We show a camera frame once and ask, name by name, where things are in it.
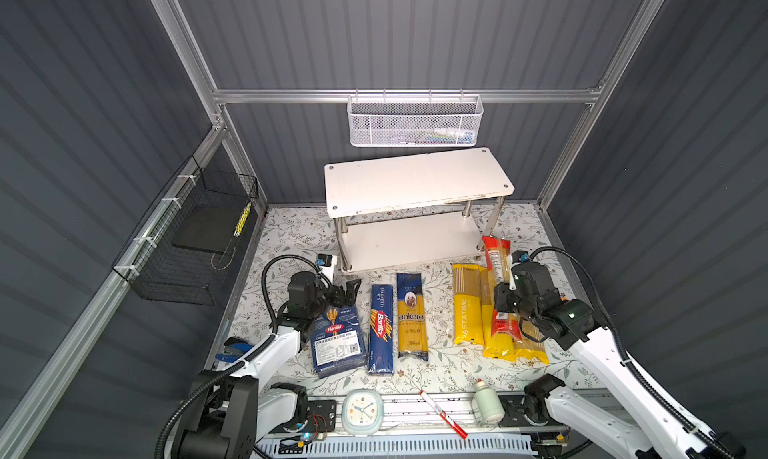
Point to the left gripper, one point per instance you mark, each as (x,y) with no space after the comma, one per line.
(338,300)

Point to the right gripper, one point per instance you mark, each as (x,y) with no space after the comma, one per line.
(499,296)

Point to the red spaghetti bag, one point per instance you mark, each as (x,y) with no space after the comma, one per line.
(496,252)

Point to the yellow pastatime bag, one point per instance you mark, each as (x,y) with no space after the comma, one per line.
(498,331)
(531,344)
(467,293)

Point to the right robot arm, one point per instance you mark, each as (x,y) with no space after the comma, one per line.
(661,427)

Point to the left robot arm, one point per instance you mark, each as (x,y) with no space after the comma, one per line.
(229,410)

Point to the blue Barilla pasta box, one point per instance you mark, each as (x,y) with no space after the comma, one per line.
(337,344)

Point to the white two-tier shelf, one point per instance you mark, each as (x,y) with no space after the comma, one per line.
(413,209)

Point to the blue Barilla spaghetti box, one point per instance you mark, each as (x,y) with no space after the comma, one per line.
(380,347)

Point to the blue yellow spaghetti bag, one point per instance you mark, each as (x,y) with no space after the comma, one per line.
(412,329)

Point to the floral table mat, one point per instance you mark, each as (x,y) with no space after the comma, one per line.
(451,367)

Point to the mint alarm clock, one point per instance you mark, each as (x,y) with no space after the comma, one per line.
(362,412)

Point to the yellow green brush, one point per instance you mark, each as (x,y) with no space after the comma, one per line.
(242,220)

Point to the small white bottle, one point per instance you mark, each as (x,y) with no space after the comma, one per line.
(486,405)

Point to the blue object at left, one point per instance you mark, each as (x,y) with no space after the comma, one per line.
(233,349)

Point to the red white marker pen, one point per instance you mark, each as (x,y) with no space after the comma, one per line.
(443,415)

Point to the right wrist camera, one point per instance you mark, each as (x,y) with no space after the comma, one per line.
(518,257)

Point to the white slotted cable duct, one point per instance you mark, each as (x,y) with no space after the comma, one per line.
(496,445)

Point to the black wire basket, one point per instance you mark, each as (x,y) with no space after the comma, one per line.
(188,253)

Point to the white wire mesh basket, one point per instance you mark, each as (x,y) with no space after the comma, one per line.
(414,121)

